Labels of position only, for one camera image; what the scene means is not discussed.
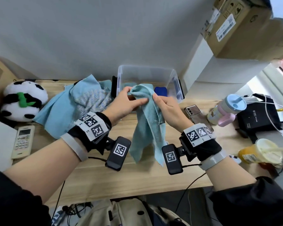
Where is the white remote control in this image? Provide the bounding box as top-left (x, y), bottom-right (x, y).
top-left (11, 125), bottom-right (35, 160)

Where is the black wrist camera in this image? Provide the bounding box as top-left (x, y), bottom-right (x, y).
top-left (105, 136), bottom-right (132, 172)
top-left (161, 144), bottom-right (184, 176)

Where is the person's left hand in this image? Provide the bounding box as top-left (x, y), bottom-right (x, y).
top-left (101, 86), bottom-right (148, 126)

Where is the dark blue towel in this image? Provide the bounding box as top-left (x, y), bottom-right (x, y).
top-left (154, 86), bottom-right (168, 97)

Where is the tumbler with pink handle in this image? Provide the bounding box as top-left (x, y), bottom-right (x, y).
top-left (207, 94), bottom-right (247, 127)

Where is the white power strip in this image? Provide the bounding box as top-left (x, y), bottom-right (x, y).
top-left (52, 210), bottom-right (64, 226)

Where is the thin white cable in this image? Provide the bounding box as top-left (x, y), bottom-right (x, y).
top-left (243, 94), bottom-right (283, 140)
top-left (187, 190), bottom-right (194, 226)

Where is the grey striped towel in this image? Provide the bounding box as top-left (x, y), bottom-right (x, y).
top-left (74, 89), bottom-right (113, 118)

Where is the white game controller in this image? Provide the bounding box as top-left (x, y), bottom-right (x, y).
top-left (229, 154), bottom-right (242, 165)

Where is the white shelf unit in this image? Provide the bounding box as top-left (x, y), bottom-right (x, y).
top-left (181, 34), bottom-right (274, 100)

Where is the black wrist brace with markers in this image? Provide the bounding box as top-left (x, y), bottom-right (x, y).
top-left (60, 111), bottom-right (113, 162)
top-left (179, 123), bottom-right (228, 171)

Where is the labelled brown cardboard box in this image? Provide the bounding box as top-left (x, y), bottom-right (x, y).
top-left (200, 0), bottom-right (283, 60)

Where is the person's right hand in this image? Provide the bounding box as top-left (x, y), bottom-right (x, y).
top-left (152, 93), bottom-right (194, 133)

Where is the plain brown cardboard box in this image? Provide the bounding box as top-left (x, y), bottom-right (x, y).
top-left (0, 53), bottom-right (19, 109)

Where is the thin black cable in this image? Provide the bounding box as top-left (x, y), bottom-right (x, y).
top-left (51, 181), bottom-right (94, 226)
top-left (174, 173), bottom-right (207, 213)

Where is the clear plastic storage box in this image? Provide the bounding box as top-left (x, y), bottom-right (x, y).
top-left (111, 65), bottom-right (186, 112)

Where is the beige coat with black buttons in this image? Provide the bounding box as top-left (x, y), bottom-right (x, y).
top-left (76, 199), bottom-right (190, 226)

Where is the black device box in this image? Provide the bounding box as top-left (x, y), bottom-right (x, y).
top-left (236, 93), bottom-right (283, 144)

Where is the person's right forearm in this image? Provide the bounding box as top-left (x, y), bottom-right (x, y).
top-left (205, 157), bottom-right (258, 192)

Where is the panda plush toy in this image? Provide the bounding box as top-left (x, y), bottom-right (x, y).
top-left (0, 80), bottom-right (49, 122)

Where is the rose gold smartphone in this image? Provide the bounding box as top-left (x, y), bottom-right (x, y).
top-left (184, 105), bottom-right (214, 132)

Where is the person's left forearm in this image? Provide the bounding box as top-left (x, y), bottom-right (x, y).
top-left (3, 138), bottom-right (88, 204)

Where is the grey window frame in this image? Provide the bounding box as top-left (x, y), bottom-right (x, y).
top-left (262, 51), bottom-right (283, 97)

